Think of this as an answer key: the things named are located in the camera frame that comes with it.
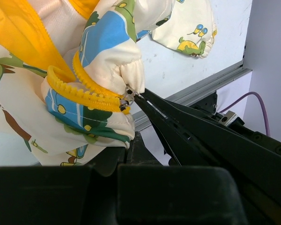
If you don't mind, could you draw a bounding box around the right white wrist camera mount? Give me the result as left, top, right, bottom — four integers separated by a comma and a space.
219, 111, 238, 127

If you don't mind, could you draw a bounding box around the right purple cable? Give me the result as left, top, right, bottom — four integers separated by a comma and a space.
217, 91, 271, 137

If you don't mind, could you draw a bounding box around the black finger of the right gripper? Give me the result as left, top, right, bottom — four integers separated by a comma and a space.
133, 95, 281, 225

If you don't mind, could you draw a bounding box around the yellow patterned child jacket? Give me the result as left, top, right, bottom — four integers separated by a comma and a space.
0, 0, 217, 166

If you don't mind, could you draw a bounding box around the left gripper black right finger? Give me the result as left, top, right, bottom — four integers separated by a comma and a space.
117, 133, 248, 225

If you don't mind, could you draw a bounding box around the aluminium table front rail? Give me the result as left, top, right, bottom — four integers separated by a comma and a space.
131, 60, 252, 131

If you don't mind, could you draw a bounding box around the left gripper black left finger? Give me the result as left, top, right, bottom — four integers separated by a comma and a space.
0, 147, 126, 225

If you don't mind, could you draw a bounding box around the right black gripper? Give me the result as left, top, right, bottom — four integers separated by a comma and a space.
140, 88, 281, 211

